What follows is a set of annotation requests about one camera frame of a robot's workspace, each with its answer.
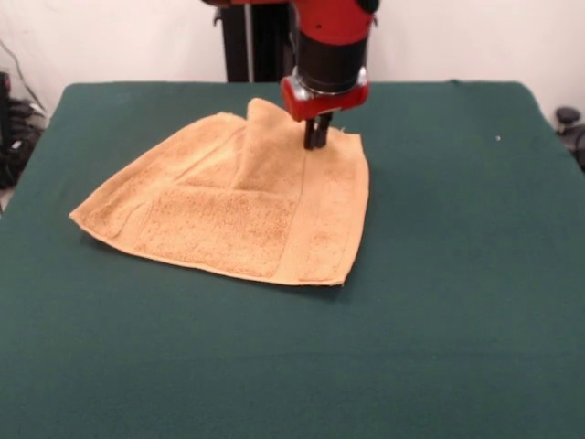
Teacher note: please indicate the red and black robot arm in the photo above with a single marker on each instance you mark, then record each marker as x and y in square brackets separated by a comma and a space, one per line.
[333, 41]

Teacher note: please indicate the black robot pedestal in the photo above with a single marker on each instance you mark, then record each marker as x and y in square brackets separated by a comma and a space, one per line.
[256, 46]

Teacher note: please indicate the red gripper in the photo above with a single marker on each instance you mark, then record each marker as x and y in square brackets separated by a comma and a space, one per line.
[320, 105]

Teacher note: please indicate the tan terry towel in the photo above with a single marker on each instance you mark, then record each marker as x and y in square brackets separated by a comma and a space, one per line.
[228, 219]

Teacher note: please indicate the black wheeled base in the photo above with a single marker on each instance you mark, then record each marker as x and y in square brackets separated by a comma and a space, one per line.
[18, 137]
[569, 115]

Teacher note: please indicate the dark green table cloth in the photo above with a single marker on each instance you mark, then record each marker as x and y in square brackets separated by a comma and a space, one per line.
[457, 274]

